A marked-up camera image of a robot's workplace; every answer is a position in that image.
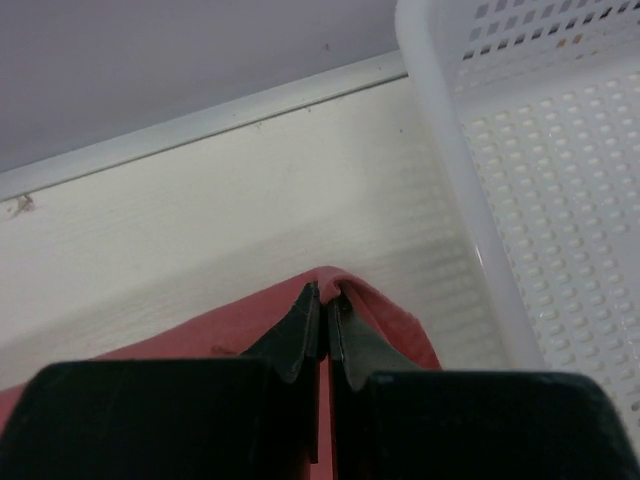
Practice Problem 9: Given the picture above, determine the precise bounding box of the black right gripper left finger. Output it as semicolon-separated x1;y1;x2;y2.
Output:
1;283;320;479

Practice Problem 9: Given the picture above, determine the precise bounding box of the white plastic basket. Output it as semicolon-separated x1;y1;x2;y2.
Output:
396;1;639;433

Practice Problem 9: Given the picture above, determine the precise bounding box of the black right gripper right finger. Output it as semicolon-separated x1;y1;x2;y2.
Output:
326;297;639;479

